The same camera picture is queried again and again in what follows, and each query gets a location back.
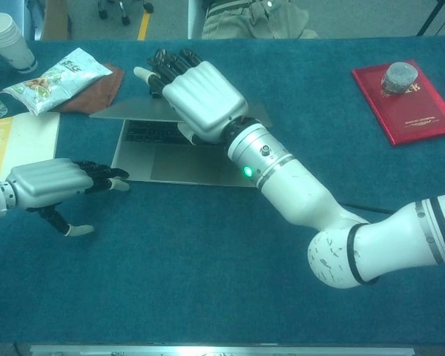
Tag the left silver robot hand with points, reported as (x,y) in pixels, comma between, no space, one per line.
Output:
(52,181)

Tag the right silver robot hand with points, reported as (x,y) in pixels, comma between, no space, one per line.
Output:
(200,96)

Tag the silver laptop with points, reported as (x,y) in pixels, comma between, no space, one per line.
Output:
(170,163)

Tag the white yellow Lexicon notebook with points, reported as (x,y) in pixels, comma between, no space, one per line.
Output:
(26,141)

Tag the person in dark clothes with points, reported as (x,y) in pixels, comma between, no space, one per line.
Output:
(256,22)

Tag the brown folded cloth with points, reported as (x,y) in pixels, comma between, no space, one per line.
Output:
(100,96)

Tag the white nut snack bag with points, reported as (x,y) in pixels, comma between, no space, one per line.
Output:
(55,83)

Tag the office chair wheel base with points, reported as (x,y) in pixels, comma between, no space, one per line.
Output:
(125,18)

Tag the stack of paper cups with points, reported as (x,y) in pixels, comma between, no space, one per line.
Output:
(11,44)

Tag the blue table cloth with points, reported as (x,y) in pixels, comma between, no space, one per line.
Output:
(170,278)

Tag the brown cardboard box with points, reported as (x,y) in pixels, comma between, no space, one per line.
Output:
(55,22)

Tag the red hardcover certificate folder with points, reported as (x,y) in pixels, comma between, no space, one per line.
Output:
(415,118)

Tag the black tripod leg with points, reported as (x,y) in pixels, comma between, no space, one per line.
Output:
(432,16)

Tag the aluminium profile rail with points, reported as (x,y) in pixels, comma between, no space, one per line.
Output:
(222,351)

